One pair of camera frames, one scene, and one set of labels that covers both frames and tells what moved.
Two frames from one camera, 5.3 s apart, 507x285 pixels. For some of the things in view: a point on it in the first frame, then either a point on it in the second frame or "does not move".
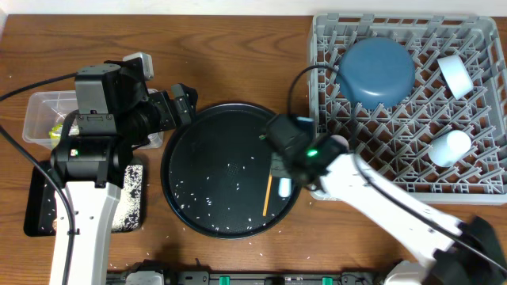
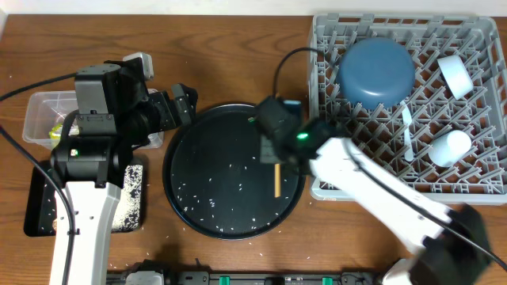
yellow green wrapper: (55, 134) does not move
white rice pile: (127, 214) does not move
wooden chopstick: (267, 195) to (277, 180)
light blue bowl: (456, 75) does not move
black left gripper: (173, 118) does not move
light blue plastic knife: (284, 188) to (406, 119)
